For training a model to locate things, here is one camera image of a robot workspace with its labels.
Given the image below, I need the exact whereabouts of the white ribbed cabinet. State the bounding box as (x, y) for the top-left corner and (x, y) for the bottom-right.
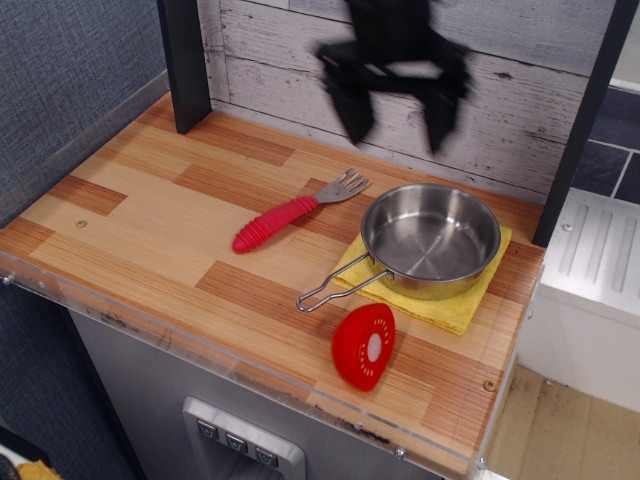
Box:
(517, 189), (639, 411)

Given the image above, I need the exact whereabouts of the right dark frame post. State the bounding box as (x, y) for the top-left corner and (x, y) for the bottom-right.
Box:
(532, 0), (639, 248)

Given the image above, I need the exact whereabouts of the small steel pot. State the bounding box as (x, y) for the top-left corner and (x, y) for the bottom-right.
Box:
(296, 183), (504, 312)

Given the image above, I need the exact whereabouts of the red handled fork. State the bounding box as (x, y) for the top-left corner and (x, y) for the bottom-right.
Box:
(232, 169), (369, 253)

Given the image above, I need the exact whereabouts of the yellow cloth napkin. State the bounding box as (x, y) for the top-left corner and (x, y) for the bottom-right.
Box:
(332, 226), (512, 336)

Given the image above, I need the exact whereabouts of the red plastic tomato half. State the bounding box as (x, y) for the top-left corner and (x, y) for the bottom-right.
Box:
(331, 303), (396, 392)

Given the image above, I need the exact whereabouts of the left dark frame post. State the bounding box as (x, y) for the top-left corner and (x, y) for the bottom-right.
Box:
(157, 0), (211, 134)

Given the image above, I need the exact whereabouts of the clear acrylic edge guard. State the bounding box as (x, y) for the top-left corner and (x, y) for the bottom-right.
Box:
(1, 253), (489, 479)

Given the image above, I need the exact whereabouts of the yellow object bottom left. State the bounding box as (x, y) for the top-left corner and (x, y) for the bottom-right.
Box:
(16, 461), (62, 480)

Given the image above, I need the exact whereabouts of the silver button panel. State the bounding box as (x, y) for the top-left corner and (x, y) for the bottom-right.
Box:
(182, 396), (307, 479)

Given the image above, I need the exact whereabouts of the grey toy cabinet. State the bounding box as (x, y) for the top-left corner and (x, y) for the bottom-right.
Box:
(71, 312), (435, 479)

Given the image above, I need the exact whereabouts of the dark frame post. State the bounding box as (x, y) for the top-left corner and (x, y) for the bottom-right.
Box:
(157, 0), (211, 134)
(532, 0), (639, 248)

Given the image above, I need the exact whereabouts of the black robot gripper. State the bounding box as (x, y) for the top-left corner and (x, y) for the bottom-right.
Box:
(316, 1), (471, 154)

